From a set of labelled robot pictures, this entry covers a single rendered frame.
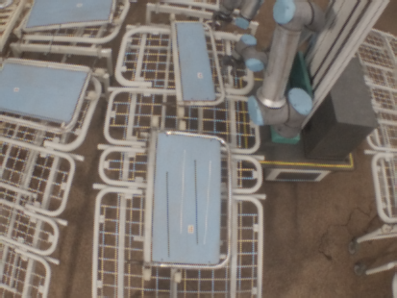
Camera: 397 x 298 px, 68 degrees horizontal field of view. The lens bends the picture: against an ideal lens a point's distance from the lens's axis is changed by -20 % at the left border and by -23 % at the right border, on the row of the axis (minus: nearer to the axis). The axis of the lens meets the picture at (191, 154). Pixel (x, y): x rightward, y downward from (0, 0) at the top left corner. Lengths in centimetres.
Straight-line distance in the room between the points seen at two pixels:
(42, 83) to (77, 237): 105
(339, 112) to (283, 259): 109
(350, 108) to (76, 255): 198
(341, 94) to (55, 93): 174
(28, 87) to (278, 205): 190
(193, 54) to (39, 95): 104
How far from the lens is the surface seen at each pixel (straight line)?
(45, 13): 280
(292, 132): 197
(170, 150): 194
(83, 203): 247
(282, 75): 161
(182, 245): 180
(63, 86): 221
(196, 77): 225
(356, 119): 211
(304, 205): 267
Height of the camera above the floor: 233
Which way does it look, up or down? 65 degrees down
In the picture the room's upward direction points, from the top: 16 degrees clockwise
